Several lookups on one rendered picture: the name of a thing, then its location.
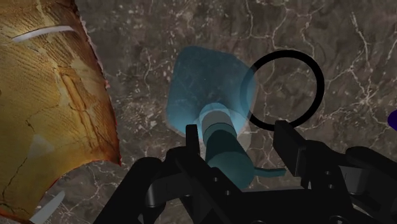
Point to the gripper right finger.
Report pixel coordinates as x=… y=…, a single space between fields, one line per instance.
x=313 y=164

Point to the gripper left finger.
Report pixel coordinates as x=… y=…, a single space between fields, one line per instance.
x=186 y=173

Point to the blue translucent spray bottle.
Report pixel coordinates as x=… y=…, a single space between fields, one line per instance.
x=204 y=86

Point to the dark purple object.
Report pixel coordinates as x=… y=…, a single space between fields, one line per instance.
x=393 y=120

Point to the tan cracked bread loaf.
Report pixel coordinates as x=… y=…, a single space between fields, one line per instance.
x=49 y=102

